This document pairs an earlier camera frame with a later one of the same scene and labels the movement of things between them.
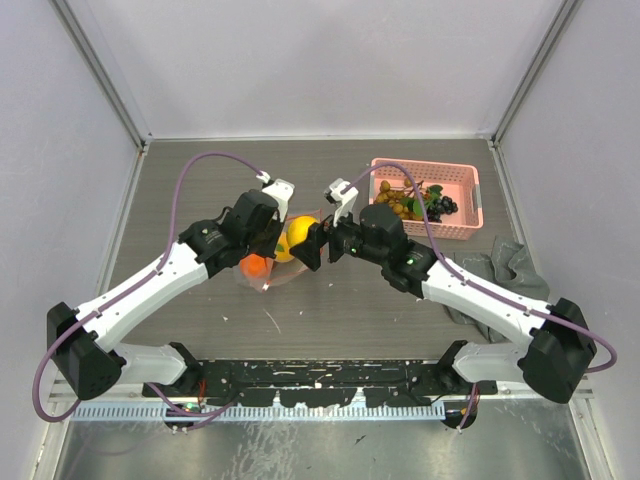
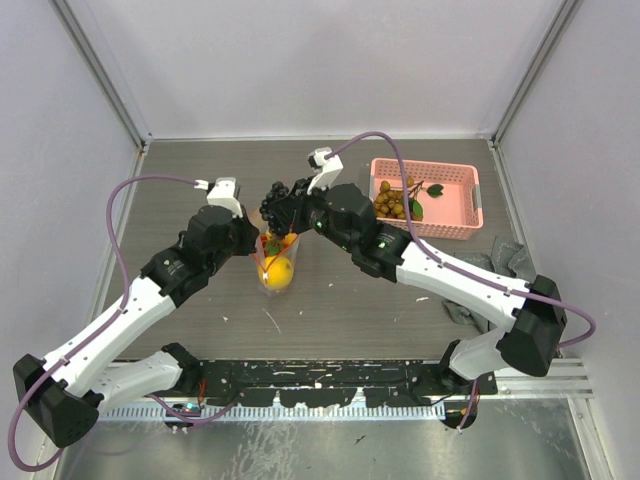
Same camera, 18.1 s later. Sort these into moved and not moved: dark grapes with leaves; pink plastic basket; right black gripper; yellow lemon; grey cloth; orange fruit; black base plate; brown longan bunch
Moved: yellow lemon; orange fruit; dark grapes with leaves; right black gripper
Not moved: pink plastic basket; black base plate; grey cloth; brown longan bunch
